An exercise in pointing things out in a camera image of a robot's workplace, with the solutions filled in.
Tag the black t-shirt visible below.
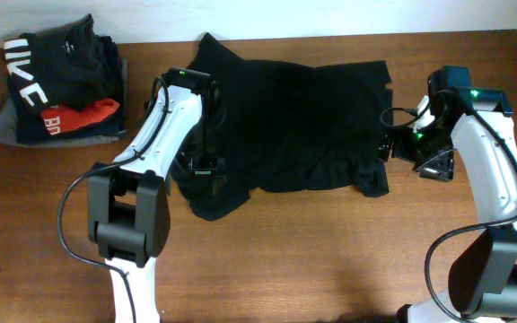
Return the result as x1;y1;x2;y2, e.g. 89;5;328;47
171;34;392;222

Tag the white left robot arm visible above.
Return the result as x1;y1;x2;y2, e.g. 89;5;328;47
88;67;225;322

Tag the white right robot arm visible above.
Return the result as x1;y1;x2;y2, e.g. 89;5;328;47
391;86;517;322

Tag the red folded shirt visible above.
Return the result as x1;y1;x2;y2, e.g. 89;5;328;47
39;99;120;135

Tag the black folded shirt on top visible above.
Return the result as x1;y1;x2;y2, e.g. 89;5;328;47
22;13;121;111

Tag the navy shirt with white letters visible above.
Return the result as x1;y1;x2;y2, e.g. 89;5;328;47
4;27;125;144

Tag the grey folded shirt at bottom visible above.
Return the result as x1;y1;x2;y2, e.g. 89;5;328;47
0;57;129;149

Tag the white back board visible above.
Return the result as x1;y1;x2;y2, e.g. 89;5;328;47
0;0;517;47

